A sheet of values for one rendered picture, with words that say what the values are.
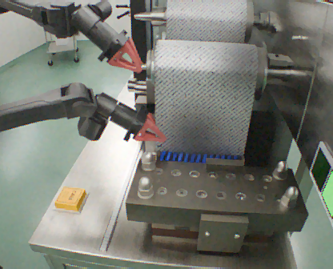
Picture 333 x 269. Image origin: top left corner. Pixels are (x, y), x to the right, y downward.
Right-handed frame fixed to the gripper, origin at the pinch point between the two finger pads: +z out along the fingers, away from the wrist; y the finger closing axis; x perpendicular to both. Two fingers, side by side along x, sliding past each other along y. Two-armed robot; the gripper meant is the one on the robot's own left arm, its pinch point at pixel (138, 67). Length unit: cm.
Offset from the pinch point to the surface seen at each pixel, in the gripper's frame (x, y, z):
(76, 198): -34.6, 15.6, 9.8
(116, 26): -192, -551, -45
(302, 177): 9, -7, 66
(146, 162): -11.7, 13.0, 15.5
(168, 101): 0.6, 4.6, 10.1
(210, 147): -0.8, 5.2, 27.1
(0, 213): -175, -41, 0
